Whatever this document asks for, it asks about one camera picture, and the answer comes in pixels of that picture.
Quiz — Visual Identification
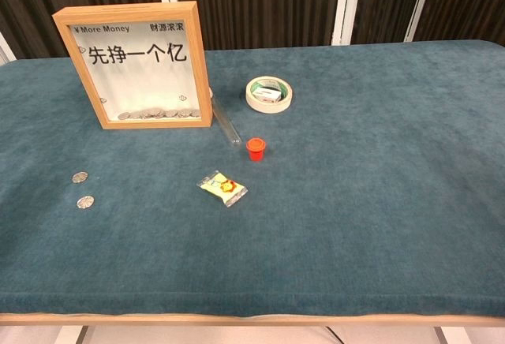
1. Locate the small white green box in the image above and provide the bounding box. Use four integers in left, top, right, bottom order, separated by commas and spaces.
252, 86, 284, 104

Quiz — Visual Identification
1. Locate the wooden table edge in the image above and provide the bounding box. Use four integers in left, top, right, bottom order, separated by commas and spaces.
0, 311, 505, 327

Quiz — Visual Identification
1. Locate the small red plastic cap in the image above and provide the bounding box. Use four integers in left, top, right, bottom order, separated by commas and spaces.
245, 136, 268, 163

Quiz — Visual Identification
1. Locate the teal velvet table cloth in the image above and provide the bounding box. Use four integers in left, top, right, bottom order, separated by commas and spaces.
0, 39, 505, 318

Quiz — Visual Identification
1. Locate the clear glass test tube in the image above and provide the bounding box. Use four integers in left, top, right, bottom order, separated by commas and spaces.
208, 87, 242, 147

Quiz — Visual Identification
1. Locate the lion print candy packet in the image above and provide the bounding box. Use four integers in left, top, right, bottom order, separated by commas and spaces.
196, 170, 249, 208

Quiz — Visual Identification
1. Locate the wooden coin box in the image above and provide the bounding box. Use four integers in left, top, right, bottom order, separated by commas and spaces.
52, 0, 214, 130

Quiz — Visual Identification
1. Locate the beige masking tape roll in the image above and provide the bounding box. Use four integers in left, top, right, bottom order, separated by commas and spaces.
245, 76, 294, 114

